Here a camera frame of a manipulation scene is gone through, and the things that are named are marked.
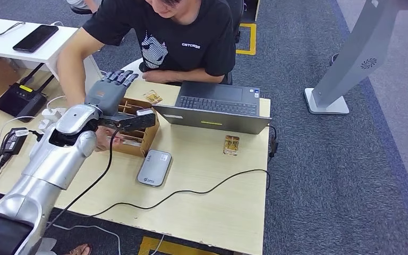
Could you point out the gold printed ID card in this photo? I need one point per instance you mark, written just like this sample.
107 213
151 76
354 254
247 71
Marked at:
153 97

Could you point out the person's right hand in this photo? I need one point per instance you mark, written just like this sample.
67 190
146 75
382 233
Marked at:
103 139

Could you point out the white desk shelf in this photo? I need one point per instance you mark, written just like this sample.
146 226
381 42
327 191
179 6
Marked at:
42 52

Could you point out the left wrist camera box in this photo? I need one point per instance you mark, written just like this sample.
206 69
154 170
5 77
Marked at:
133 122

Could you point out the grey card reader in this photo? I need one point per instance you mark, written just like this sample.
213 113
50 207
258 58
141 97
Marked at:
154 169

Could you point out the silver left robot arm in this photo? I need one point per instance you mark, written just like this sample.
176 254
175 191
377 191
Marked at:
59 158

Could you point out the wooden card organizer box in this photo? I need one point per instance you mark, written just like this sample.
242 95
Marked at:
149 137

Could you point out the small white USB charger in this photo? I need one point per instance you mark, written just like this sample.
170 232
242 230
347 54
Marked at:
45 125

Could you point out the gold room key card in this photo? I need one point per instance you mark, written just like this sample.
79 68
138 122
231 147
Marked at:
231 146

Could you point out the black router with antennas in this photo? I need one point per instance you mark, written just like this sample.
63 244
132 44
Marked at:
18 102

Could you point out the grey laptop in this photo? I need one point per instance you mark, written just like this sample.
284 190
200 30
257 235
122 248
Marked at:
218 121

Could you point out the black stool seat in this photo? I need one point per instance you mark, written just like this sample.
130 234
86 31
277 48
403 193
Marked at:
81 11

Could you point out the person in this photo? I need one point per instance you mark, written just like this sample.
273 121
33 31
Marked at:
190 42
81 4

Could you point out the yellow floor tape marking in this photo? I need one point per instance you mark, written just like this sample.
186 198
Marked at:
147 245
253 38

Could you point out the person's right forearm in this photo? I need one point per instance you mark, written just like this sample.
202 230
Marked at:
72 81

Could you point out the person's foot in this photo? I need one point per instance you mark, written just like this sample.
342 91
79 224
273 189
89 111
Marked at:
81 250

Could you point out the person's left hand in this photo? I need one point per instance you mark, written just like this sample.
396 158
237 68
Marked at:
154 76

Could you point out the black smartphone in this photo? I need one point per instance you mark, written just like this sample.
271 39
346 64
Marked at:
35 38

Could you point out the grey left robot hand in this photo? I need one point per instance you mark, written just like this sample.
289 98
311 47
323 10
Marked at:
105 96

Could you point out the person's left forearm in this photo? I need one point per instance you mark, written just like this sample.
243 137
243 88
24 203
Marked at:
184 75

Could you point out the grey kiosk stand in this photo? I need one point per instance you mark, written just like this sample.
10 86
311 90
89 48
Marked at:
352 61

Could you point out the large white USB charger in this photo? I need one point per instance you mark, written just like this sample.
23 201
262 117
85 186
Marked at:
51 114

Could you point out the black power adapter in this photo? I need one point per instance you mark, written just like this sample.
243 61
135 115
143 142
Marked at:
13 143

